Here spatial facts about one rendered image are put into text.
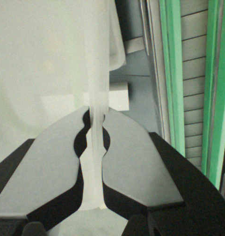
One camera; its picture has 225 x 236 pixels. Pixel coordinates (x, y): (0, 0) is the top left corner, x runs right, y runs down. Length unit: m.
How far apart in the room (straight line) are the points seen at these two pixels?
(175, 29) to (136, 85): 0.27
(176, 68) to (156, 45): 0.09
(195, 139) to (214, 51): 0.22
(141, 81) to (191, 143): 0.22
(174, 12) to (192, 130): 0.28
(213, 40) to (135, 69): 0.21
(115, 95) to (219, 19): 0.26
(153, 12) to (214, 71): 0.15
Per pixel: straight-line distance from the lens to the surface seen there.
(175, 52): 0.26
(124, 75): 0.49
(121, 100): 0.45
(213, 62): 0.35
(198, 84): 0.39
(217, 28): 0.33
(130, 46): 0.46
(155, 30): 0.34
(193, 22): 0.35
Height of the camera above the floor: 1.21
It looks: 58 degrees down
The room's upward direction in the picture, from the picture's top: 174 degrees counter-clockwise
